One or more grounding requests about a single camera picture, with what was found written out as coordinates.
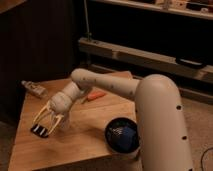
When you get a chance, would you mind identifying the black bowl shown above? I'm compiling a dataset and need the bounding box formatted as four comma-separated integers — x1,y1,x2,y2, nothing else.
104,117,139,153

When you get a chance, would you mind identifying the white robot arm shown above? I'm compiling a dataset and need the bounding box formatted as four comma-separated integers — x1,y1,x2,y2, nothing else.
32,68,193,171

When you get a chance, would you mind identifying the wooden table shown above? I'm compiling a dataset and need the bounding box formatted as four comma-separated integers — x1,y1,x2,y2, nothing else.
7,70,144,171

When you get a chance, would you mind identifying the black cable on floor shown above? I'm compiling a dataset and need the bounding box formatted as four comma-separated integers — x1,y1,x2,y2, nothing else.
199,146,213,171

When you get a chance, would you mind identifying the blue cloth in bowl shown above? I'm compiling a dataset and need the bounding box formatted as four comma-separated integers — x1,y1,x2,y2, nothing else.
115,126,137,151

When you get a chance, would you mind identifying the grey metal beam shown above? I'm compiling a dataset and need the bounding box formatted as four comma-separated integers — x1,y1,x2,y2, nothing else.
78,37,213,84

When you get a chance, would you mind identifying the white shelf board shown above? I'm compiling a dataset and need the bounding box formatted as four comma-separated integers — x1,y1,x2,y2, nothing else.
92,0,213,20

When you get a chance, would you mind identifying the black handle on beam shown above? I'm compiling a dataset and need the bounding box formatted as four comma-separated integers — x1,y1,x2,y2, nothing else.
175,58,207,69

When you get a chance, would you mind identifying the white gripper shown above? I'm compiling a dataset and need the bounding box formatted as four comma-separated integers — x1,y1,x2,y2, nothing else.
33,92,72,135

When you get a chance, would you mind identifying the black striped eraser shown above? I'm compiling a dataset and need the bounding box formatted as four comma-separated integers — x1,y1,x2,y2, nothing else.
30,124,48,138

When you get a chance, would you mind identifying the orange carrot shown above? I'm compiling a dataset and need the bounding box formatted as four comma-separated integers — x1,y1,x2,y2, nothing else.
82,91,106,103

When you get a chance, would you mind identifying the vertical metal pole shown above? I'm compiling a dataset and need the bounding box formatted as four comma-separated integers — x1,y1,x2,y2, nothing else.
83,0,92,41

